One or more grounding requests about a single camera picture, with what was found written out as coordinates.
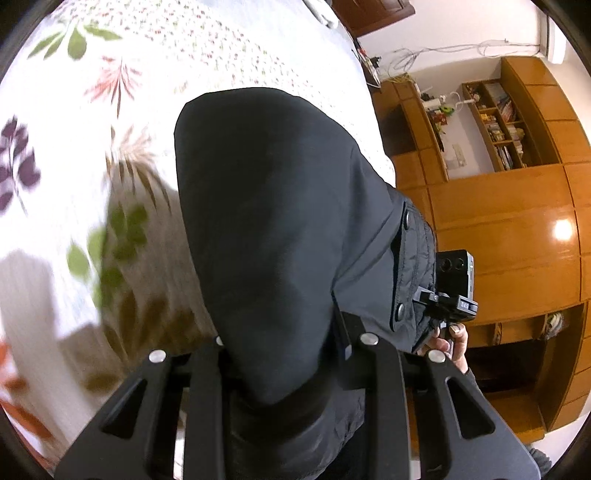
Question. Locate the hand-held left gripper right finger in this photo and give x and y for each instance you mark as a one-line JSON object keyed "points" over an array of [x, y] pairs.
{"points": [[388, 397]]}

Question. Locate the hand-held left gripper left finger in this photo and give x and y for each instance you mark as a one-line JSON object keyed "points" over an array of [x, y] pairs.
{"points": [[207, 397]]}

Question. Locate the person's right hand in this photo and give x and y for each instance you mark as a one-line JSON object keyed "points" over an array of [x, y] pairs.
{"points": [[457, 344]]}

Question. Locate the row of books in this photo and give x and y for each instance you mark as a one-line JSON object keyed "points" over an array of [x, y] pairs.
{"points": [[505, 124]]}

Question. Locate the green toy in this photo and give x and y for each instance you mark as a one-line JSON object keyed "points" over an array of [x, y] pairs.
{"points": [[446, 110]]}

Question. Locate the floral quilted bedspread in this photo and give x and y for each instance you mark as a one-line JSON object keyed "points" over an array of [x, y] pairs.
{"points": [[92, 184]]}

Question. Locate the white air conditioner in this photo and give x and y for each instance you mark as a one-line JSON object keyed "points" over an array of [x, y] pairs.
{"points": [[553, 39]]}

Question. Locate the dark wooden headboard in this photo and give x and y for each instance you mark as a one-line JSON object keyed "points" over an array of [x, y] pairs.
{"points": [[369, 14]]}

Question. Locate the wooden wall cabinet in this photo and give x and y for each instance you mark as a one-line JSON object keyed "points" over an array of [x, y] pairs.
{"points": [[508, 230]]}

